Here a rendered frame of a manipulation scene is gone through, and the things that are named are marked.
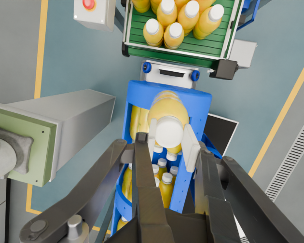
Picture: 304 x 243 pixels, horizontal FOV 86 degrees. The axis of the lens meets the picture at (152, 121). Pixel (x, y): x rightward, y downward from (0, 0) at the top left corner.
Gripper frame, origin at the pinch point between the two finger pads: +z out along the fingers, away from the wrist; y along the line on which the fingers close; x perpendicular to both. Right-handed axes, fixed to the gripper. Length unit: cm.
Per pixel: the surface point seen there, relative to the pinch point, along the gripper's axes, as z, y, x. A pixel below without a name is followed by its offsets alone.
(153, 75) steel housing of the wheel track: 56, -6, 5
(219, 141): 132, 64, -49
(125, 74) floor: 148, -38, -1
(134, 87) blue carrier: 29.9, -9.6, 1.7
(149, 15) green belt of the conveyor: 59, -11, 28
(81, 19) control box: 39, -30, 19
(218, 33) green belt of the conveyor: 59, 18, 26
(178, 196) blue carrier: 27.2, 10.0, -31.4
